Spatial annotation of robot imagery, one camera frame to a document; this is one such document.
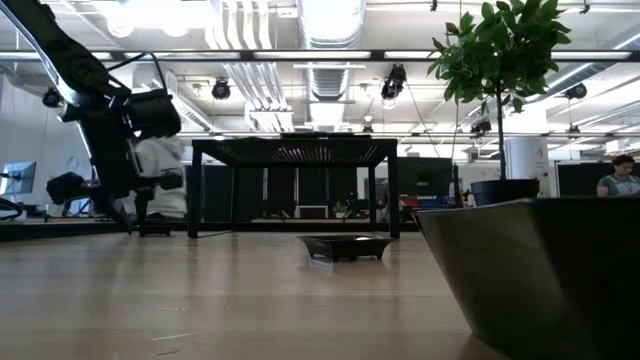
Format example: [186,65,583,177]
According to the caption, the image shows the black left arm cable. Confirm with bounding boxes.
[104,51,169,94]

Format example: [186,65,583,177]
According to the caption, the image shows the black background screen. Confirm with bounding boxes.
[555,162,619,198]
[398,157,454,197]

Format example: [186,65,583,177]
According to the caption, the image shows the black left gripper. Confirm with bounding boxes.
[45,107,184,236]

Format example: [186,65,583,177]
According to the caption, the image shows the silver ventilation duct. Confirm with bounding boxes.
[297,0,367,132]

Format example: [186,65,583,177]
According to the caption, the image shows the white round column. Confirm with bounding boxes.
[504,135,552,199]

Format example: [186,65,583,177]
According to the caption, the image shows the green potted plant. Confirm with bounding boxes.
[427,0,574,207]

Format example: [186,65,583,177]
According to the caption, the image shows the background computer monitor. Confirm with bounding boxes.
[0,160,38,197]

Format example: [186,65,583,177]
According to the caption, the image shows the person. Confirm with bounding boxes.
[596,153,640,199]
[122,135,189,220]

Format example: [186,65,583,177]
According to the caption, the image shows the black aluminium rig frame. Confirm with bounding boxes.
[0,48,640,242]

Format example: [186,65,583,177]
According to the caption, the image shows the black ceiling spotlight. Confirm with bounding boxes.
[210,77,233,101]
[564,82,589,101]
[42,88,64,109]
[380,63,408,101]
[469,115,494,135]

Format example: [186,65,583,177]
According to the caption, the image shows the small black square plate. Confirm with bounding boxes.
[297,233,397,263]

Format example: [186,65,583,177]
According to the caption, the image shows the small background green plant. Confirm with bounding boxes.
[332,192,358,220]

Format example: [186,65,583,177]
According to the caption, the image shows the black perforated metal shelf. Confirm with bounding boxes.
[188,137,402,240]

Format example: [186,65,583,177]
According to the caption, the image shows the black wavy square plate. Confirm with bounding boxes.
[413,196,640,360]

